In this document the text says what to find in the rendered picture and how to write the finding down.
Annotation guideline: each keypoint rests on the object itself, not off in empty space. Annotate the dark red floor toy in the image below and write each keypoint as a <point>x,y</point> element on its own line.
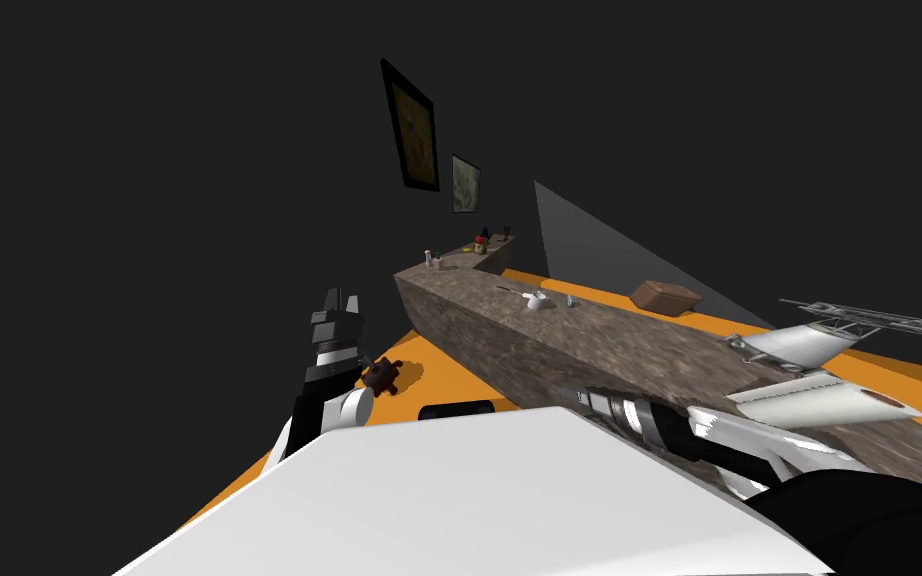
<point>382,375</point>

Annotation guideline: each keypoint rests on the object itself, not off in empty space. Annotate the small framed picture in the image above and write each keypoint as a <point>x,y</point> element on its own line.
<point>465,185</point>

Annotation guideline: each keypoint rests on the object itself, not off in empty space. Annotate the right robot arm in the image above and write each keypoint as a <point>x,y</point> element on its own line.
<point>853,520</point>

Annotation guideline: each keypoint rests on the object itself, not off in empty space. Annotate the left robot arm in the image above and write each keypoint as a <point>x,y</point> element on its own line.
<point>325,408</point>

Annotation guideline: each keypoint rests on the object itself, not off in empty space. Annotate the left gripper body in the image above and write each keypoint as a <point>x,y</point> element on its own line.
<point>338,328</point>

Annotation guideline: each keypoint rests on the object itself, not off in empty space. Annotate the white mug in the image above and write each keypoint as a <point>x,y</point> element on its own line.
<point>537,302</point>

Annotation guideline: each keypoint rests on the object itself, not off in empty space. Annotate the white curved sheet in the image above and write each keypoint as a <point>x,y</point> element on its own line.
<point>801,344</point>

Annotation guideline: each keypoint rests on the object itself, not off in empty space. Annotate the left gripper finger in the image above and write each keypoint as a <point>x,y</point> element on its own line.
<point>351,305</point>
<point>333,302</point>

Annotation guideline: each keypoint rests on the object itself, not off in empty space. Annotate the brown box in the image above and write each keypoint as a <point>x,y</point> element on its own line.
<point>665,298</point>

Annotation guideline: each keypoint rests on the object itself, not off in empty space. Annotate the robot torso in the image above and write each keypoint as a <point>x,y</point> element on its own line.
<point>461,504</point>

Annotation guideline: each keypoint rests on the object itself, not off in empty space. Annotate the large black framed picture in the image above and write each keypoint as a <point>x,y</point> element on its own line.
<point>414,132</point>

